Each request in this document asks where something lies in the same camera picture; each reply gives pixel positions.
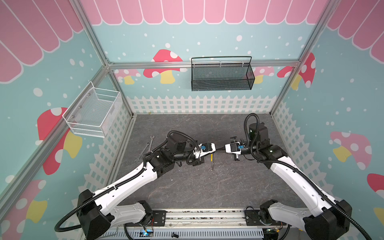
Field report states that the black mesh wall basket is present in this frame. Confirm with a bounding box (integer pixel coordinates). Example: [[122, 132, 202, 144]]
[[191, 56, 255, 92]]

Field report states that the white vented cable duct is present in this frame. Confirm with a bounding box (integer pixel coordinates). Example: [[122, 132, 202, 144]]
[[89, 229, 265, 240]]

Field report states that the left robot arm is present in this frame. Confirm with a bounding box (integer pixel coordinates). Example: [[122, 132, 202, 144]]
[[54, 131, 216, 240]]

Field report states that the white wire wall basket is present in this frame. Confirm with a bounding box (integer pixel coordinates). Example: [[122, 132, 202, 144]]
[[63, 82, 123, 138]]

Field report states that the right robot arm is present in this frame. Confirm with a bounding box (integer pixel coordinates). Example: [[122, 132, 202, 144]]
[[225, 113, 371, 240]]

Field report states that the silver combination wrench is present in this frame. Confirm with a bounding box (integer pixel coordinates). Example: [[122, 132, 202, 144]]
[[135, 136, 155, 163]]

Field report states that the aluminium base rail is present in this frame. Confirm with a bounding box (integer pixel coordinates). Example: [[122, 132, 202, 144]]
[[82, 208, 328, 229]]

